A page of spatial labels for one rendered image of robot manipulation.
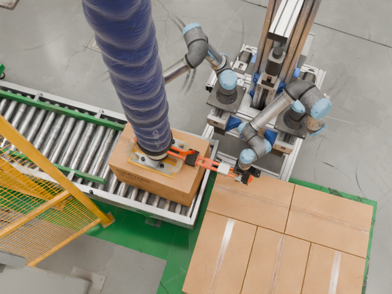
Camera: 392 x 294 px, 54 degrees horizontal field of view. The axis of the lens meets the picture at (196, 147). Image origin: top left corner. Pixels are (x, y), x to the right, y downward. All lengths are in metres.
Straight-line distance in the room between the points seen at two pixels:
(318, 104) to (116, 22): 1.15
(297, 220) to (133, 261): 1.42
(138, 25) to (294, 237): 2.08
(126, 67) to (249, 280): 1.85
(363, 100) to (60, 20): 3.33
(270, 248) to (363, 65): 2.33
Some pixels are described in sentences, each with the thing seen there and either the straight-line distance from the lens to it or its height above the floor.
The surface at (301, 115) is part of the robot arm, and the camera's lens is 2.52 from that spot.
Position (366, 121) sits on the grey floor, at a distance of 4.12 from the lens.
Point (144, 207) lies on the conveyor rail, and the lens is 2.92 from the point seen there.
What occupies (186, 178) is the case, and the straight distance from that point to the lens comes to 2.58.
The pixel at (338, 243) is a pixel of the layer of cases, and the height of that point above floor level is 0.54.
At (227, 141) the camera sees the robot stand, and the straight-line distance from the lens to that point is 3.49.
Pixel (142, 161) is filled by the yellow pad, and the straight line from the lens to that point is 2.62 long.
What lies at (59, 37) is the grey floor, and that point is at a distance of 4.59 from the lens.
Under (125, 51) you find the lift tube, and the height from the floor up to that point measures 2.24.
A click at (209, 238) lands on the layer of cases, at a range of 2.90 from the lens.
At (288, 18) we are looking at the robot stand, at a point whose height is 2.03.
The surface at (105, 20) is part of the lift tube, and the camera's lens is 1.35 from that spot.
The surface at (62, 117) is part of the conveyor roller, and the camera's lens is 3.40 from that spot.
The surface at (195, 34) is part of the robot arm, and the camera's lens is 2.26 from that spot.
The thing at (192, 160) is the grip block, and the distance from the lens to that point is 2.47.
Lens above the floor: 3.41
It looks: 68 degrees down
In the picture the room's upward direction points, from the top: 2 degrees counter-clockwise
